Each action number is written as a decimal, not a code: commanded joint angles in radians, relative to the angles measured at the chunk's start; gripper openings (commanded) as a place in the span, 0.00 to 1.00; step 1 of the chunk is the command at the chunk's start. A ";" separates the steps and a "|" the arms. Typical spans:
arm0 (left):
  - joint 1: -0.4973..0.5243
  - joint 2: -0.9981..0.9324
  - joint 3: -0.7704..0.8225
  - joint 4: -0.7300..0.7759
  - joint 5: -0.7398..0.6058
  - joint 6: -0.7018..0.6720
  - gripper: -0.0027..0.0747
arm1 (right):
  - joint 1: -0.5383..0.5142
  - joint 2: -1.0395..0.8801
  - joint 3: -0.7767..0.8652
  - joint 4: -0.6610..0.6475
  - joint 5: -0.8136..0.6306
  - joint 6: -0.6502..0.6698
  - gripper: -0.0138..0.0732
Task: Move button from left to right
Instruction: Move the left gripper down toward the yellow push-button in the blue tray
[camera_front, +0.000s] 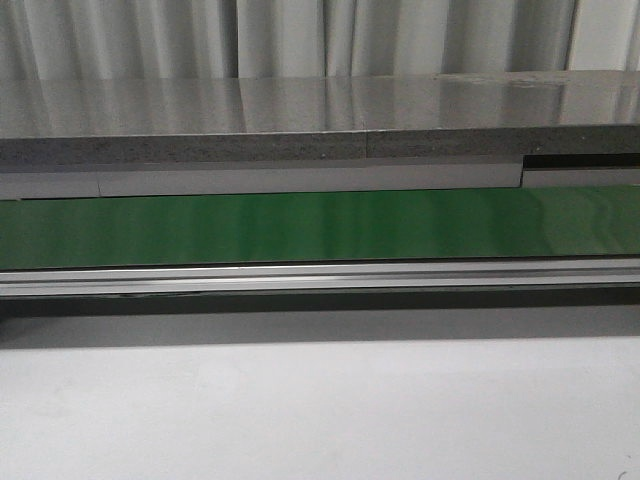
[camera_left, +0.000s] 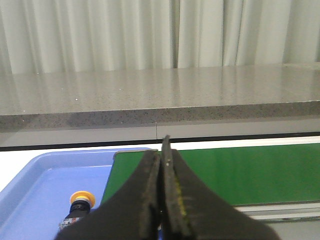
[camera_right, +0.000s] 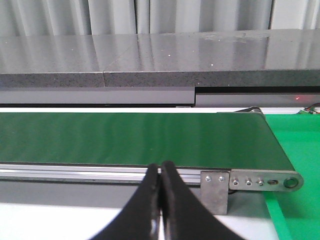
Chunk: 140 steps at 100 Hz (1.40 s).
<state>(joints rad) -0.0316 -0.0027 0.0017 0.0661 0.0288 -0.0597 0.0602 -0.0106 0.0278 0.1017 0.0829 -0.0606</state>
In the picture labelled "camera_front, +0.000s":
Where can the green conveyor belt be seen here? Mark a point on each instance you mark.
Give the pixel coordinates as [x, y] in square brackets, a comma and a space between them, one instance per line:
[320, 227]

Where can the grey stone countertop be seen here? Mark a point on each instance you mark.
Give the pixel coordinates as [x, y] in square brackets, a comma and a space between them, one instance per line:
[168, 121]

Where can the white pleated curtain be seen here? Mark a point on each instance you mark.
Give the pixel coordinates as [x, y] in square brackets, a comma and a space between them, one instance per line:
[55, 40]

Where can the grey conveyor back rail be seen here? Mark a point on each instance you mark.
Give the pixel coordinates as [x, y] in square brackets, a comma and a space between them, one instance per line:
[280, 176]

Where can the aluminium conveyor front rail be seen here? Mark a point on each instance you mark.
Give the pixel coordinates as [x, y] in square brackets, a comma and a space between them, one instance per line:
[320, 277]

